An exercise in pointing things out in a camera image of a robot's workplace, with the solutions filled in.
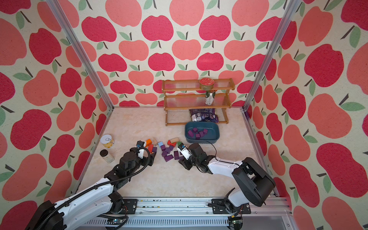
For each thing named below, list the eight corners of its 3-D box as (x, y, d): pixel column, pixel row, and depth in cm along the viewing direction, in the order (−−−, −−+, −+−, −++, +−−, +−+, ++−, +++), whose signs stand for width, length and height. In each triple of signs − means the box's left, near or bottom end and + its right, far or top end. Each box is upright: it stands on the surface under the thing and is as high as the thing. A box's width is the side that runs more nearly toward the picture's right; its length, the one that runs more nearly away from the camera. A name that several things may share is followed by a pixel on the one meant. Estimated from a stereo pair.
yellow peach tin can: (102, 148, 99) (98, 143, 94) (106, 139, 104) (102, 134, 99) (112, 148, 99) (109, 144, 94) (116, 139, 104) (113, 134, 99)
